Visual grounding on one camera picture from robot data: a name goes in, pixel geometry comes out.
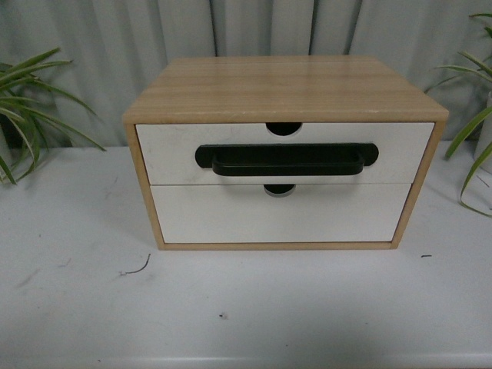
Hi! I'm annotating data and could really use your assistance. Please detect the white drawer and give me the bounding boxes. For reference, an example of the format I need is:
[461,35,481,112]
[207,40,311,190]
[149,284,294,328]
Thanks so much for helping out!
[151,184,410,244]
[137,122,434,185]

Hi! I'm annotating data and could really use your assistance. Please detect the green plant left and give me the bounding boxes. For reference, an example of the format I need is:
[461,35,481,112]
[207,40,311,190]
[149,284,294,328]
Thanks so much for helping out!
[1,47,105,185]

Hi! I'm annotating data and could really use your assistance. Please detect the green plant right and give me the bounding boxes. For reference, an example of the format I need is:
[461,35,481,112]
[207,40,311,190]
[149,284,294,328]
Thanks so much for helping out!
[425,12,492,218]

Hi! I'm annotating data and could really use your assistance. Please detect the wooden drawer cabinet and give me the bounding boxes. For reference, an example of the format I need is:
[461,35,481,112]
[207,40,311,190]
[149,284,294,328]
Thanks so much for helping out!
[123,56,448,250]

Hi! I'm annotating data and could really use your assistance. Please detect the black drawer handle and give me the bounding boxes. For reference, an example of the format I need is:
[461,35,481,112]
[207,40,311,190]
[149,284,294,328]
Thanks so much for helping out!
[195,143,379,177]

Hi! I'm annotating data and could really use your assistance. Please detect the green plant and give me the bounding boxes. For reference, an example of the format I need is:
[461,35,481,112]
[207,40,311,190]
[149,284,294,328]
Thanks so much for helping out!
[425,12,492,218]
[1,47,105,185]

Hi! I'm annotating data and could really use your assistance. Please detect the small wire scrap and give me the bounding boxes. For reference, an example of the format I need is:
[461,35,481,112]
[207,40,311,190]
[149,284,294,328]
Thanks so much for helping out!
[118,253,151,277]

